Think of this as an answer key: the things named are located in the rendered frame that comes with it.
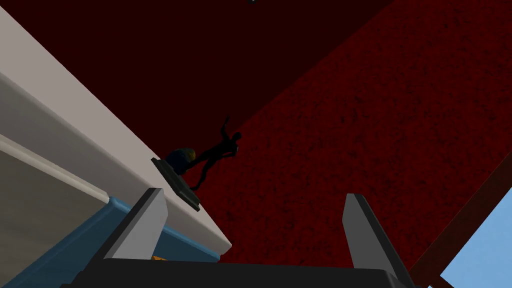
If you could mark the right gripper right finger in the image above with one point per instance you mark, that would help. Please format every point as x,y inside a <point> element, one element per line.
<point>366,236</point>

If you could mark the blue drawer front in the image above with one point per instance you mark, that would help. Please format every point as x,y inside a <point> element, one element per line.
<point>80,248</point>

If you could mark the black figure statue on base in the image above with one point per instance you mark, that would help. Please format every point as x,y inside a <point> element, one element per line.
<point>188,168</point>

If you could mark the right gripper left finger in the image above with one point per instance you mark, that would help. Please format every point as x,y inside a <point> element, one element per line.
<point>140,230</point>

